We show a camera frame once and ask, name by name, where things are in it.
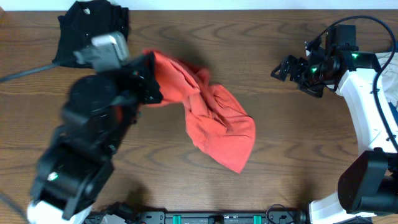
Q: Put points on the blue cloth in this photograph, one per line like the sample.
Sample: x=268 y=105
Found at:
x=394 y=112

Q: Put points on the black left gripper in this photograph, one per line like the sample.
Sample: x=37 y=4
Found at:
x=138 y=73

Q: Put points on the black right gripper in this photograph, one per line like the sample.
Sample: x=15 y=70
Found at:
x=300 y=63

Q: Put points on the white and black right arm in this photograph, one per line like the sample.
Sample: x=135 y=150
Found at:
x=368 y=187

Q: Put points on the orange red t-shirt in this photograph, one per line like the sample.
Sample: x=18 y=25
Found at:
x=215 y=120

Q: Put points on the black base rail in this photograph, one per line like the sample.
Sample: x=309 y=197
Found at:
x=121 y=213

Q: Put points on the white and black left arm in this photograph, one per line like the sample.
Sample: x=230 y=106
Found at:
x=96 y=117

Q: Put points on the beige crumpled shirt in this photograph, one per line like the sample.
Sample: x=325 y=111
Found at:
x=389 y=81

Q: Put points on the folded black shirt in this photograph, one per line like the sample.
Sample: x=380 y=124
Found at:
x=82 y=22

